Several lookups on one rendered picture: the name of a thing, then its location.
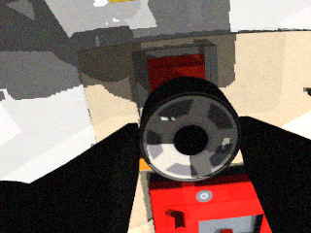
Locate black tyre with grey wheel rim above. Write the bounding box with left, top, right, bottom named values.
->
left=137, top=77, right=242, bottom=182

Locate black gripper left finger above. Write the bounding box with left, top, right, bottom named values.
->
left=0, top=121, right=140, bottom=233

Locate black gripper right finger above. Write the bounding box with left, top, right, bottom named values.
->
left=240, top=116, right=311, bottom=233

